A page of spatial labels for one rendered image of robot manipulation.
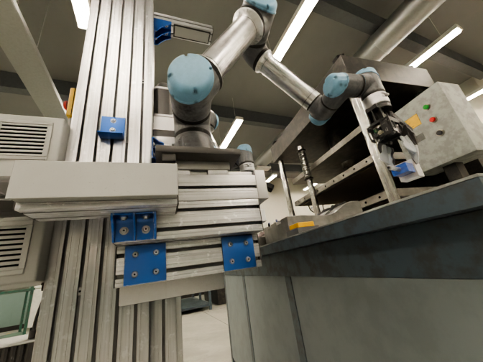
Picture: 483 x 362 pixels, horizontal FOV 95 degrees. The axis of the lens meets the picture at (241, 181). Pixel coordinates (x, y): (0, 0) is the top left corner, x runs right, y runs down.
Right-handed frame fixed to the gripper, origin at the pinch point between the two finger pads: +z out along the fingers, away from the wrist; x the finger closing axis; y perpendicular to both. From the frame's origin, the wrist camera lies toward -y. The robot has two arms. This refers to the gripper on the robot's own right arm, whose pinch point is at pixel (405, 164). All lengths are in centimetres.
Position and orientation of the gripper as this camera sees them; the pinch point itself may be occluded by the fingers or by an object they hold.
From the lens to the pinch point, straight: 83.3
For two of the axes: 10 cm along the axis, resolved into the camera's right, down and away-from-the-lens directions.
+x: 4.7, -3.7, -8.0
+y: -8.7, -0.7, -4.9
